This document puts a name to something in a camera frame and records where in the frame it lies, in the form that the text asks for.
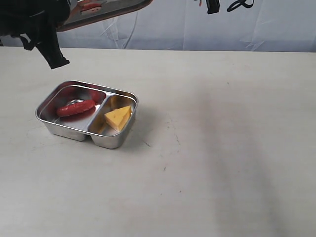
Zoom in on dark transparent lid orange seal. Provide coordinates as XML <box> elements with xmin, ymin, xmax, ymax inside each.
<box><xmin>57</xmin><ymin>0</ymin><xmax>152</xmax><ymax>32</ymax></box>

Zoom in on white fabric backdrop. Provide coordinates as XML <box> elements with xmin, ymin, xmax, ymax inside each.
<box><xmin>0</xmin><ymin>0</ymin><xmax>316</xmax><ymax>53</ymax></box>

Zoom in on steel two-compartment lunch box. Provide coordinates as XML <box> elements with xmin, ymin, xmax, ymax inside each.
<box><xmin>36</xmin><ymin>80</ymin><xmax>139</xmax><ymax>149</ymax></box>

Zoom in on red sausage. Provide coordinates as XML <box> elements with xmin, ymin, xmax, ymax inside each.
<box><xmin>56</xmin><ymin>100</ymin><xmax>95</xmax><ymax>117</ymax></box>

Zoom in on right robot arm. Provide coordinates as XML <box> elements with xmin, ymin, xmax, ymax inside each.
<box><xmin>205</xmin><ymin>0</ymin><xmax>255</xmax><ymax>15</ymax></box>

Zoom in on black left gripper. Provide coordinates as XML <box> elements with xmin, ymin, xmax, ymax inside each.
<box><xmin>0</xmin><ymin>0</ymin><xmax>71</xmax><ymax>69</ymax></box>

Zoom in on yellow cheese wedge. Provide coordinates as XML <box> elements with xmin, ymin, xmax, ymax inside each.
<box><xmin>104</xmin><ymin>106</ymin><xmax>132</xmax><ymax>132</ymax></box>

